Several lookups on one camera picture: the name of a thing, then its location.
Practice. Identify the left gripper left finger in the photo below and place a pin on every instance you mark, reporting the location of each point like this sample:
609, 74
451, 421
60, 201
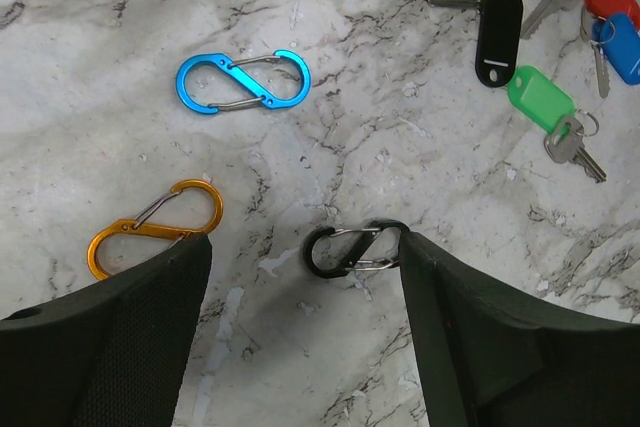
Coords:
111, 354

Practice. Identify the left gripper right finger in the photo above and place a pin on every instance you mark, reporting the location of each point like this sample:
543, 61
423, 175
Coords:
489, 354

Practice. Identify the orange carabiner near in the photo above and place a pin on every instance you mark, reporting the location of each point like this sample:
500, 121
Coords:
140, 226

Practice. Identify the green tag key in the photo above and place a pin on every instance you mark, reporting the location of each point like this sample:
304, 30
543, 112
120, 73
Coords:
554, 111

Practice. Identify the blue carabiner lower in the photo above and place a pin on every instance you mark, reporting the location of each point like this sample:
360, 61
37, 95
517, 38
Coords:
261, 96

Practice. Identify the blue tag key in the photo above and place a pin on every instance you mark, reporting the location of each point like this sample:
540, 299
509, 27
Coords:
615, 41

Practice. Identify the black tag key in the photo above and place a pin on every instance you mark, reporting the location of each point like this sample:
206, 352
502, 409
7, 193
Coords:
498, 37

